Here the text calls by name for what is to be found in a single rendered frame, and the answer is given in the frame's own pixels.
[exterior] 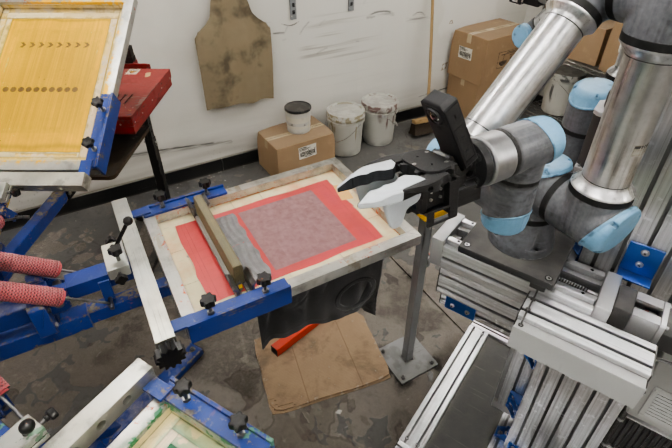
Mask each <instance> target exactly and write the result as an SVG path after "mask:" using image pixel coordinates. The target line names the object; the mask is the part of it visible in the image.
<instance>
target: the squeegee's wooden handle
mask: <svg viewBox="0 0 672 448"><path fill-rule="evenodd" d="M193 200H194V204H195V209H196V214H197V215H198V216H199V218H200V220H201V222H202V223H203V225H204V227H205V229H206V231H207V233H208V235H209V236H210V238H211V240H212V242H213V244H214V246H215V248H216V249H217V251H218V253H219V255H220V257H221V259H222V261H223V262H224V264H225V266H226V268H227V270H228V272H229V274H230V275H231V277H232V278H233V280H234V282H235V284H236V286H237V285H240V284H243V283H245V279H244V273H243V266H242V264H241V262H240V261H239V259H238V257H237V255H236V254H235V252H234V250H233V249H232V247H231V245H230V243H229V242H228V240H227V238H226V236H225V235H224V233H223V231H222V230H221V228H220V226H219V224H218V223H217V221H216V219H215V218H214V216H213V214H212V212H211V211H210V209H209V207H208V206H207V204H206V202H205V200H204V199H203V197H202V195H196V196H194V197H193Z"/></svg>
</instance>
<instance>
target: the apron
mask: <svg viewBox="0 0 672 448"><path fill-rule="evenodd" d="M194 40H195V45H196V50H197V56H198V61H199V67H200V72H201V78H202V84H203V90H204V96H205V102H206V108H207V111H208V110H211V109H220V108H226V107H229V106H232V105H235V104H240V103H248V104H250V103H255V102H257V101H259V100H261V99H264V98H274V86H273V57H272V42H271V30H270V27H269V26H268V25H267V23H266V22H263V21H262V20H260V19H259V18H257V17H256V16H255V15H254V14H253V13H252V11H251V9H250V6H249V3H248V1H247V0H211V1H210V17H209V19H208V21H207V23H206V25H205V26H204V27H203V28H202V29H201V30H200V31H199V32H197V36H196V37H195V39H194Z"/></svg>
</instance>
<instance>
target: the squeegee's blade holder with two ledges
mask: <svg viewBox="0 0 672 448"><path fill-rule="evenodd" d="M195 220H196V222H197V224H198V225H199V227H200V229H201V231H202V233H203V235H204V237H205V239H206V241H207V243H208V244H209V246H210V248H211V250H212V252H213V254H214V256H215V258H216V260H217V262H218V264H219V265H220V267H221V269H222V271H223V273H224V275H226V274H229V272H228V270H227V268H226V266H225V264H224V262H223V261H222V259H221V257H220V255H219V253H218V251H217V249H216V248H215V246H214V244H213V242H212V240H211V238H210V236H209V235H208V233H207V231H206V229H205V227H204V225H203V223H202V222H201V220H200V218H199V216H196V217H195ZM229 275H230V274H229Z"/></svg>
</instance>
